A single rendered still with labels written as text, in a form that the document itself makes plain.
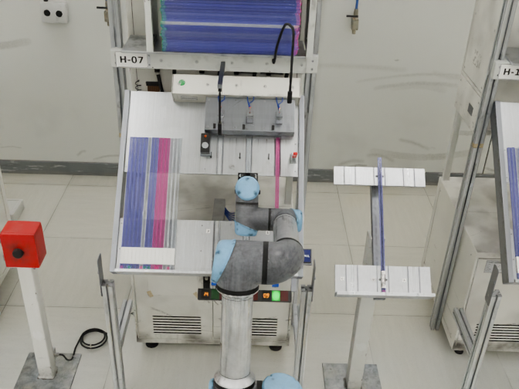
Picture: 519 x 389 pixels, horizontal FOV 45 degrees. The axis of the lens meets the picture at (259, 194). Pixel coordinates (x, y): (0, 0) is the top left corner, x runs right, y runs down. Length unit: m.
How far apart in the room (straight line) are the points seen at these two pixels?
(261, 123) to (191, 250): 0.54
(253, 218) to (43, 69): 2.47
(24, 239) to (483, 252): 1.83
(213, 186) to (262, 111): 0.72
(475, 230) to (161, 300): 1.41
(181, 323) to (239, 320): 1.19
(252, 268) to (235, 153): 0.86
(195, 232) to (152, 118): 0.48
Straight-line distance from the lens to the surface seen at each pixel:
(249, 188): 2.00
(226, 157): 2.41
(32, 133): 4.43
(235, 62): 2.42
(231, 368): 1.79
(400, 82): 4.13
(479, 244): 2.83
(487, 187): 3.28
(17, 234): 2.52
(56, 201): 4.20
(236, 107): 2.41
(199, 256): 2.32
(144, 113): 2.50
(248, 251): 1.64
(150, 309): 2.86
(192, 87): 2.43
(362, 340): 2.70
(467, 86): 2.98
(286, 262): 1.65
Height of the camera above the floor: 2.14
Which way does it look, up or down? 31 degrees down
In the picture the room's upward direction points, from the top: 2 degrees clockwise
